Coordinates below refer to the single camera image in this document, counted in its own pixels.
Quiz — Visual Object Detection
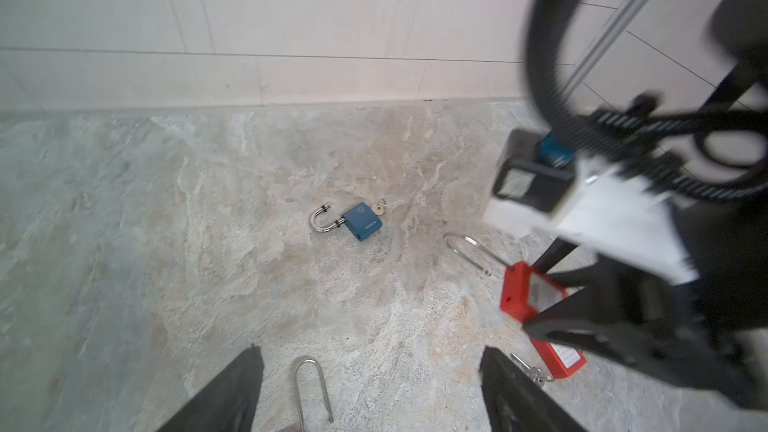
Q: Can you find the blue padlock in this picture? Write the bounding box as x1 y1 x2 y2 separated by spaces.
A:
309 199 387 241

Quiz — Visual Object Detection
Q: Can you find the right black cable conduit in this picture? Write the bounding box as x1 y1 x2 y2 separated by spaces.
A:
523 0 768 204

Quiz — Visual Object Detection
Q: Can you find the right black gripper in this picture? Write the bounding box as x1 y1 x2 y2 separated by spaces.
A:
523 198 767 411

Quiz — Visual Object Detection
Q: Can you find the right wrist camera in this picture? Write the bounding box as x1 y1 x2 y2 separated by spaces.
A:
482 127 700 287

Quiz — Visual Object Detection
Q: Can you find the silver key with ring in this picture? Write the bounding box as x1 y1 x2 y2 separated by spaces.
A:
510 352 555 387

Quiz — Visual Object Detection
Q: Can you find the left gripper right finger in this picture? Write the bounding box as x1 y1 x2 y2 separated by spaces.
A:
479 346 585 432

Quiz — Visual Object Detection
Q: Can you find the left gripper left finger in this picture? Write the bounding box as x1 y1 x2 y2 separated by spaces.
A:
158 345 264 432

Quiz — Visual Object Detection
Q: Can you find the red padlock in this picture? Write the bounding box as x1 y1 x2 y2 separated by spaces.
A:
289 355 336 431
443 233 587 380

